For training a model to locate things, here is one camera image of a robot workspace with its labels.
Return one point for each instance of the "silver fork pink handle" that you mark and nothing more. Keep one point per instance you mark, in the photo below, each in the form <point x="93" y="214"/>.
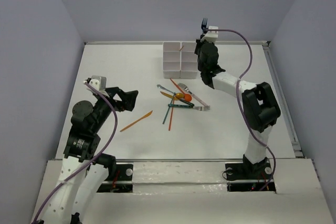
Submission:
<point x="184" y="87"/>

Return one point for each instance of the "silver fork teal handle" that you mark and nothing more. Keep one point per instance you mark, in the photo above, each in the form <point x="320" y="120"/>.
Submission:
<point x="199" y="108"/>

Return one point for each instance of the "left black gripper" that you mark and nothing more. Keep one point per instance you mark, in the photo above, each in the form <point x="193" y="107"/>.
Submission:
<point x="117" y="98"/>

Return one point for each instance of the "orange spoon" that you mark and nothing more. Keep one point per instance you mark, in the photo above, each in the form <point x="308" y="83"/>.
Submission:
<point x="187" y="97"/>

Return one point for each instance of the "orange plastic knife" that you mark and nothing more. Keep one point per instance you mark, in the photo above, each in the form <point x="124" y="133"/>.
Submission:
<point x="136" y="121"/>

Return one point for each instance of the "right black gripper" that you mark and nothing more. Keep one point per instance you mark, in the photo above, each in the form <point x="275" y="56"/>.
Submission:
<point x="200" y="43"/>

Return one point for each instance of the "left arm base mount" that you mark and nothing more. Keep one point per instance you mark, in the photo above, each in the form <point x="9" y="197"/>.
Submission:
<point x="120" y="182"/>

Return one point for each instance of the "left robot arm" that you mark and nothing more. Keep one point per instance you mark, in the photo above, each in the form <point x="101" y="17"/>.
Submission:
<point x="83" y="167"/>

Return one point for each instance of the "red-orange chopstick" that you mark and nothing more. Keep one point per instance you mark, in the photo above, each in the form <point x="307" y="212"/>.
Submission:
<point x="171" y="116"/>
<point x="177" y="86"/>

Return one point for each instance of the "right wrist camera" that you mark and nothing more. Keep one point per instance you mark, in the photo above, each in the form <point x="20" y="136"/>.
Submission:
<point x="210" y="35"/>

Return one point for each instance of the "white left organizer container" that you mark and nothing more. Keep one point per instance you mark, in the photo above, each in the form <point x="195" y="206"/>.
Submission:
<point x="171" y="59"/>

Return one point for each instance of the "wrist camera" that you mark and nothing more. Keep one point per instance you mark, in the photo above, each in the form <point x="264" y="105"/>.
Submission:
<point x="97" y="82"/>
<point x="210" y="35"/>

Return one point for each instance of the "blue metal fork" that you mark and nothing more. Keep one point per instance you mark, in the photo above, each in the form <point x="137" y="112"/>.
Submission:
<point x="204" y="26"/>

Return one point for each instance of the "white right organizer container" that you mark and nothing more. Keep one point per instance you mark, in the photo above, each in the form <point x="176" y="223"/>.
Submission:
<point x="188" y="61"/>

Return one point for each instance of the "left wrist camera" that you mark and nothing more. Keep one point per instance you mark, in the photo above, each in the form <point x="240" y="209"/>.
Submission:
<point x="97" y="82"/>

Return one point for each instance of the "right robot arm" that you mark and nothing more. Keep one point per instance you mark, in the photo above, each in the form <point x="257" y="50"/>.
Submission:
<point x="256" y="102"/>

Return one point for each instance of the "teal chopstick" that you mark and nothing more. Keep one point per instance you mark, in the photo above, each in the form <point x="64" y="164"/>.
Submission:
<point x="168" y="109"/>

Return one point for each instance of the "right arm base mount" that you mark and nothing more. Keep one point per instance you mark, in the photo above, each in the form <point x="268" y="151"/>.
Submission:
<point x="239" y="180"/>

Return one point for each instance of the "gold knife green handle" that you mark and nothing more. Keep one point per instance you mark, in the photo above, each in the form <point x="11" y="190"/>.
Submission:
<point x="177" y="99"/>

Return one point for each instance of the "white organizer container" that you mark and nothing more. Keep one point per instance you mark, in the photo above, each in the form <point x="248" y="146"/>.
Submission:
<point x="171" y="59"/>
<point x="188" y="61"/>

